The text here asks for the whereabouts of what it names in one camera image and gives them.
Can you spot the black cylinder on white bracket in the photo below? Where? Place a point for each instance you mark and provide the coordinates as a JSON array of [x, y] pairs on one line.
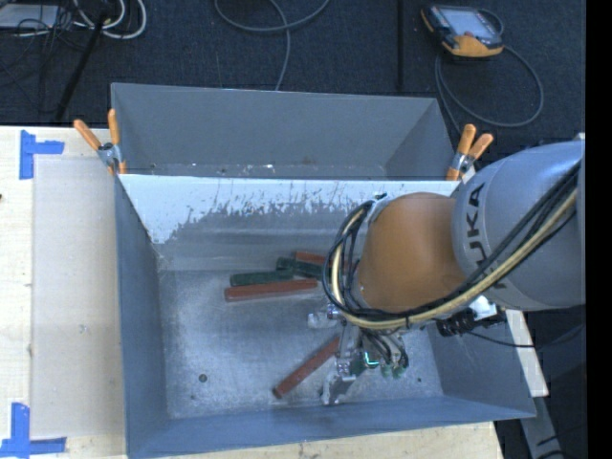
[[456, 324]]

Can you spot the red-brown flat block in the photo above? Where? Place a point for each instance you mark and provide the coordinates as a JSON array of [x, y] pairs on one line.
[[311, 257], [306, 368], [270, 290]]

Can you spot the pale flat board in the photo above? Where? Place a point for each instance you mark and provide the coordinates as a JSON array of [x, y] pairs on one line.
[[72, 280]]

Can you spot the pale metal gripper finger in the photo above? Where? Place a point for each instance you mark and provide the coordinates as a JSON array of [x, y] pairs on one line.
[[348, 379], [330, 390]]

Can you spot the grey metal bin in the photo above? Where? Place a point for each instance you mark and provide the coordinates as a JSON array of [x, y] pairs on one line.
[[229, 342]]

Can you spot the dark green flat block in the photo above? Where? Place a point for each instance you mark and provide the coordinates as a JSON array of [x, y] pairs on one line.
[[253, 278], [299, 268]]

